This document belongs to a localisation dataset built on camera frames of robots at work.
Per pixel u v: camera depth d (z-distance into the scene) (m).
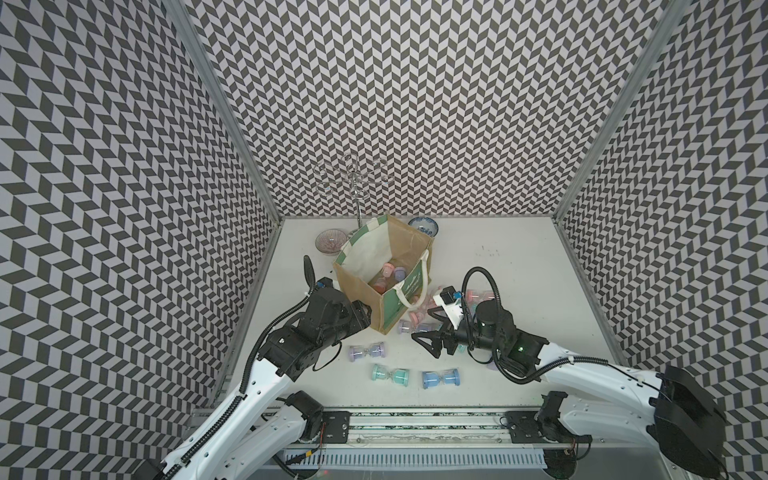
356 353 0.83
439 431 0.74
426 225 1.12
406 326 0.88
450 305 0.64
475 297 0.61
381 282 0.97
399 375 0.79
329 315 0.54
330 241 1.08
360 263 0.92
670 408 0.41
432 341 0.65
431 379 0.78
